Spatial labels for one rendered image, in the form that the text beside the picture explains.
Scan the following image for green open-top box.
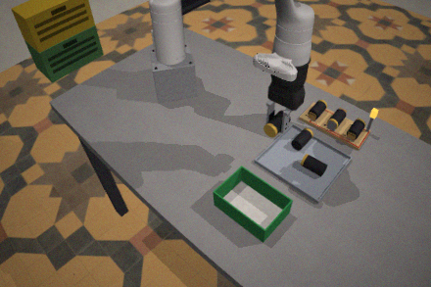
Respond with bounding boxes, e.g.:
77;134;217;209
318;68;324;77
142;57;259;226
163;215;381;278
215;168;293;243

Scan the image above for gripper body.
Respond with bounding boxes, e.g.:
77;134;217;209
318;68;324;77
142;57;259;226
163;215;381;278
253;34;311;111

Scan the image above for black battery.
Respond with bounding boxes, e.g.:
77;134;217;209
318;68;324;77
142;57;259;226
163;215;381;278
263;111;283;137
301;154;327;176
347;119;365;140
291;128;313;151
310;100;327;119
329;109;346;129

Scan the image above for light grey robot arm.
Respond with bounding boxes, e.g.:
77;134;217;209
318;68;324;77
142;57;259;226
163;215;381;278
149;0;314;65

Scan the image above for wooden battery holder board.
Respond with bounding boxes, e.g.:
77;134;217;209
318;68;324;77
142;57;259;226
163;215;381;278
299;102;378;150

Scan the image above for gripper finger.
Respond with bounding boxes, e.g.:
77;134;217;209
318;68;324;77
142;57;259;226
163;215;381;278
266;100;275;123
280;108;292;133

